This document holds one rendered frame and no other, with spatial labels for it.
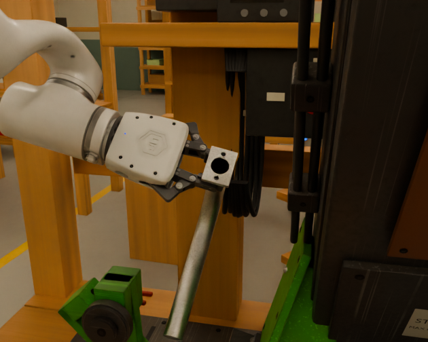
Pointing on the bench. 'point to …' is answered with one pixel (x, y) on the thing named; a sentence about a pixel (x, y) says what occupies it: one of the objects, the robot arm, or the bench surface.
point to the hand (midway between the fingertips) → (214, 170)
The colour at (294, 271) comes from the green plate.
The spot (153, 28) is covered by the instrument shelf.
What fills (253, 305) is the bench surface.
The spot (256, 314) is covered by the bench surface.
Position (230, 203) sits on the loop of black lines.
